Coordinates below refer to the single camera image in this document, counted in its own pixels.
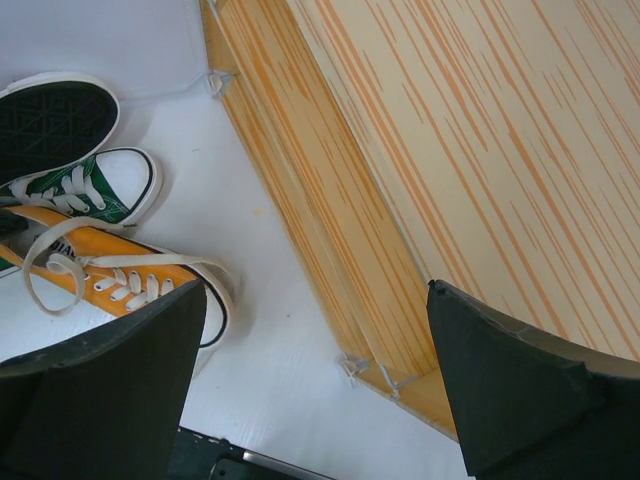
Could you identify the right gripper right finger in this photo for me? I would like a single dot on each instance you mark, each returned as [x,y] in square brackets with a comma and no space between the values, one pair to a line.
[527,404]

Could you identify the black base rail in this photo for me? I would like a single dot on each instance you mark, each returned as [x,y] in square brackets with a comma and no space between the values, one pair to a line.
[198,456]

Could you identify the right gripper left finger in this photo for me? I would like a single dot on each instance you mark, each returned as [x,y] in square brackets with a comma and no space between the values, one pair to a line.
[104,404]

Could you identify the wooden shoe cabinet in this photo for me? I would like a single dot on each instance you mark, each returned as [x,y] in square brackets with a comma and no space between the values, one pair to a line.
[490,144]

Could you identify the green sneaker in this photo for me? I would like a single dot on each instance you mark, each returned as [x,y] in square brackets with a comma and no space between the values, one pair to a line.
[117,186]

